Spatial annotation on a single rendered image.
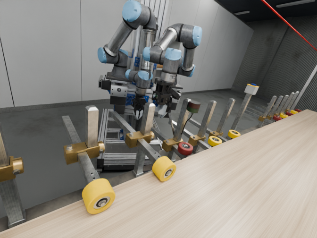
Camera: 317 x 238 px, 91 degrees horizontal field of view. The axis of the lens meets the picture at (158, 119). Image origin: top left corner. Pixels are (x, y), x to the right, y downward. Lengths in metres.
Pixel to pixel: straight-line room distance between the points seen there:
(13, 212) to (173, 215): 0.53
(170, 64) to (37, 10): 2.54
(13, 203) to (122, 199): 0.36
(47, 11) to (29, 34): 0.41
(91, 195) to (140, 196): 0.17
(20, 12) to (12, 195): 2.62
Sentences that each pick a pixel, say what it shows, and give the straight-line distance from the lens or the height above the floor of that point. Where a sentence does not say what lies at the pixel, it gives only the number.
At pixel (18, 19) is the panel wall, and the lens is 3.06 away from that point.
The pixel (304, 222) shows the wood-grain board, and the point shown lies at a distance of 0.85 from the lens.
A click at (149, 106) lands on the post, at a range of 0.68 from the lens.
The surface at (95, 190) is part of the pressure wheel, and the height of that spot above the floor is 0.98.
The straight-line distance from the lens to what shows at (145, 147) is 0.69.
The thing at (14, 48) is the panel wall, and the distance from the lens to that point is 3.08.
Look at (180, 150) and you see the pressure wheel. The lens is 0.85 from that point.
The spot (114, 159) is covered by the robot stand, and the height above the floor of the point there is 0.21.
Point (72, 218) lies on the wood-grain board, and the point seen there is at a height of 0.90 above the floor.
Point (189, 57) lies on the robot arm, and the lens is 1.38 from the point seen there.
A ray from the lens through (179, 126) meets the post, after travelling 0.91.
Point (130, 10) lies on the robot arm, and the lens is 1.16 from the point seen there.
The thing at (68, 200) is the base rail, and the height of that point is 0.70.
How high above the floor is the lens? 1.36
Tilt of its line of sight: 25 degrees down
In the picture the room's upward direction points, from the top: 12 degrees clockwise
